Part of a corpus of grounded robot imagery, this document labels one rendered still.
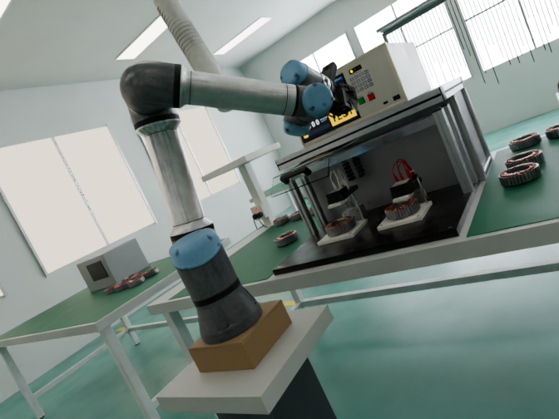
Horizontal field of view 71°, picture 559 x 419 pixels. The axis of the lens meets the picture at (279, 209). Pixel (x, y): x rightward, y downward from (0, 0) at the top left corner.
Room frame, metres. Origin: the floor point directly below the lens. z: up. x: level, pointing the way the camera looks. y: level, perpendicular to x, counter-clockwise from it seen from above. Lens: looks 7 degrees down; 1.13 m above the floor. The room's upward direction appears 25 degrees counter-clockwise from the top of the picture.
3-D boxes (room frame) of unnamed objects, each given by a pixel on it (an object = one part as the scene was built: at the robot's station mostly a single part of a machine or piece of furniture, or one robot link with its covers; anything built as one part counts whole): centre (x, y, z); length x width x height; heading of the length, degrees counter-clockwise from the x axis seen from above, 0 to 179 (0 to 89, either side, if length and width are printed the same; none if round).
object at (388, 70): (1.59, -0.48, 1.22); 0.44 x 0.39 x 0.20; 52
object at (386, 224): (1.27, -0.37, 0.78); 0.15 x 0.15 x 0.01; 52
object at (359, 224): (1.42, -0.18, 0.78); 0.15 x 0.15 x 0.01; 52
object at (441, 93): (1.60, -0.47, 1.09); 0.68 x 0.44 x 0.05; 52
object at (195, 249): (0.90, 0.21, 0.98); 0.13 x 0.12 x 0.14; 12
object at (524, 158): (1.30, -0.82, 0.77); 0.11 x 0.11 x 0.04
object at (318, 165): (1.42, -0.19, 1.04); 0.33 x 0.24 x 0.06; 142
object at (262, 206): (2.36, 0.09, 0.98); 0.37 x 0.35 x 0.46; 52
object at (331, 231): (1.42, -0.18, 0.80); 0.11 x 0.11 x 0.04
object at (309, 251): (1.36, -0.28, 0.76); 0.64 x 0.47 x 0.02; 52
